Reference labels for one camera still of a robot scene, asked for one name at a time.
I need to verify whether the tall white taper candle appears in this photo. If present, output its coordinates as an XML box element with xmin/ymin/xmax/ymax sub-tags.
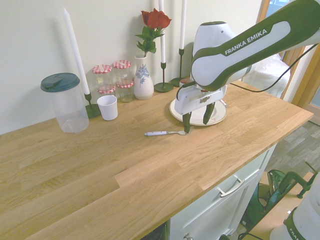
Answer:
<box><xmin>158</xmin><ymin>0</ymin><xmax>166</xmax><ymax>64</ymax></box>
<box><xmin>62</xmin><ymin>7</ymin><xmax>90</xmax><ymax>95</ymax></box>
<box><xmin>179</xmin><ymin>0</ymin><xmax>188</xmax><ymax>50</ymax></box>

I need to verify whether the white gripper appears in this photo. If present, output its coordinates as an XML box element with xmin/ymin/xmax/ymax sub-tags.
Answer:
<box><xmin>174</xmin><ymin>84</ymin><xmax>228</xmax><ymax>134</ymax></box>

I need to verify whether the green screw clamp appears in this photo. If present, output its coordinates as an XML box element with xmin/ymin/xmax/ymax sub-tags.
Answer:
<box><xmin>264</xmin><ymin>162</ymin><xmax>320</xmax><ymax>208</ymax></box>

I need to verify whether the clear plastic pitcher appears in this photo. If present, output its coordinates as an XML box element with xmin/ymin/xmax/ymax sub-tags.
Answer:
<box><xmin>43</xmin><ymin>83</ymin><xmax>90</xmax><ymax>134</ymax></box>

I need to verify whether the wooden robot mounting board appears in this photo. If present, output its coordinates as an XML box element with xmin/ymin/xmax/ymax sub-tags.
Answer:
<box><xmin>239</xmin><ymin>172</ymin><xmax>320</xmax><ymax>240</ymax></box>

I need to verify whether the white handled metal fork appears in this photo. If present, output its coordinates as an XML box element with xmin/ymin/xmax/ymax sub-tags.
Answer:
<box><xmin>144</xmin><ymin>125</ymin><xmax>195</xmax><ymax>137</ymax></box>

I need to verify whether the white cup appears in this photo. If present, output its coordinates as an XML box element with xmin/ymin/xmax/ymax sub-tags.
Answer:
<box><xmin>96</xmin><ymin>95</ymin><xmax>118</xmax><ymax>122</ymax></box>

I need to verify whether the glass jar red checked lid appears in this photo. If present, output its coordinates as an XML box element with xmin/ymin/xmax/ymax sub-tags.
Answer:
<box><xmin>112</xmin><ymin>59</ymin><xmax>133</xmax><ymax>85</ymax></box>
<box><xmin>116</xmin><ymin>80</ymin><xmax>135</xmax><ymax>103</ymax></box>
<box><xmin>96</xmin><ymin>84</ymin><xmax>117</xmax><ymax>100</ymax></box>
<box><xmin>92</xmin><ymin>64</ymin><xmax>113</xmax><ymax>89</ymax></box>

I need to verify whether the white drawer with metal handle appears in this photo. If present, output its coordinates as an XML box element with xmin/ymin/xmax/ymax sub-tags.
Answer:
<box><xmin>139</xmin><ymin>144</ymin><xmax>277</xmax><ymax>240</ymax></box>

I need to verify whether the silver drawer handle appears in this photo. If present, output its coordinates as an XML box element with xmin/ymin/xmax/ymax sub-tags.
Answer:
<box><xmin>216</xmin><ymin>174</ymin><xmax>245</xmax><ymax>198</ymax></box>

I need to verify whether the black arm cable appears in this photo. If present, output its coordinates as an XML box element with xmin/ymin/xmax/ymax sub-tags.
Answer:
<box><xmin>231</xmin><ymin>42</ymin><xmax>320</xmax><ymax>94</ymax></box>

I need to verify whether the dark teal pitcher lid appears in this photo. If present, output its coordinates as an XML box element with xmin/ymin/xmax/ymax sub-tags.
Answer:
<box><xmin>40</xmin><ymin>72</ymin><xmax>81</xmax><ymax>93</ymax></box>

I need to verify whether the white vase blue flower print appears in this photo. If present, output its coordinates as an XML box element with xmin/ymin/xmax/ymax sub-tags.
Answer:
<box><xmin>133</xmin><ymin>54</ymin><xmax>155</xmax><ymax>101</ymax></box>

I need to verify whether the clear plastic wrapped bundle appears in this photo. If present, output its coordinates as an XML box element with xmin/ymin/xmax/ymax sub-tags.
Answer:
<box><xmin>246</xmin><ymin>53</ymin><xmax>293</xmax><ymax>99</ymax></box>

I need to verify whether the white plate with gold rim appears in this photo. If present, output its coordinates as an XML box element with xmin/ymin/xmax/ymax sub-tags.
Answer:
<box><xmin>169</xmin><ymin>98</ymin><xmax>228</xmax><ymax>127</ymax></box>

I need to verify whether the wooden door frame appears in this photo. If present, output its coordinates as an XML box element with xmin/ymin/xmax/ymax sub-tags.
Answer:
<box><xmin>256</xmin><ymin>0</ymin><xmax>320</xmax><ymax>109</ymax></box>

